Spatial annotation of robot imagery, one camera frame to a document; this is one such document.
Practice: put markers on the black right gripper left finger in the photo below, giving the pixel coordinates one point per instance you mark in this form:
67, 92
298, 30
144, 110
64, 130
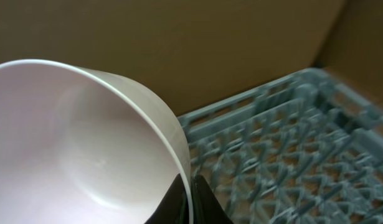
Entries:
173, 209

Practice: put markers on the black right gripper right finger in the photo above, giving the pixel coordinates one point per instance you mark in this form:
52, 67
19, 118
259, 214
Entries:
207, 209

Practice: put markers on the white bowl with rice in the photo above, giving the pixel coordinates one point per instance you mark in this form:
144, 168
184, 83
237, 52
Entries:
84, 146

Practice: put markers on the grey dishwasher rack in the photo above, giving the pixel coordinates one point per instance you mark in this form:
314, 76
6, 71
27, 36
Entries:
304, 148

